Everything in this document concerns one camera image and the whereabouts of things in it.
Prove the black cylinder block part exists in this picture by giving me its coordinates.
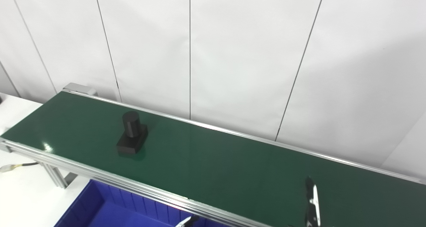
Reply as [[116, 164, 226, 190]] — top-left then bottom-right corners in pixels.
[[116, 111, 149, 155]]

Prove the blue bin with white part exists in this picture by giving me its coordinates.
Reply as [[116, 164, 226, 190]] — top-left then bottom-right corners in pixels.
[[55, 179, 233, 227]]

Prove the black cable with clear plug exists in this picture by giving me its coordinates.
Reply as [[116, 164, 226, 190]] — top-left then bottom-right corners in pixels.
[[0, 162, 40, 173]]

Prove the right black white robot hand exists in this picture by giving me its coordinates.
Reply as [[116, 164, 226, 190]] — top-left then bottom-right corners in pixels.
[[305, 176, 321, 227]]

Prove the green conveyor belt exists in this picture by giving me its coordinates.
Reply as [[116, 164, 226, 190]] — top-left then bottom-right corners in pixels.
[[0, 91, 426, 227], [0, 87, 426, 227]]

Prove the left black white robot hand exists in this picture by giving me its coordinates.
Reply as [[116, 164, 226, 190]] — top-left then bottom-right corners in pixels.
[[175, 215, 200, 227]]

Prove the aluminium conveyor leg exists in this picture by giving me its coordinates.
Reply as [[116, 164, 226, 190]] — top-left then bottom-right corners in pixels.
[[40, 162, 79, 189]]

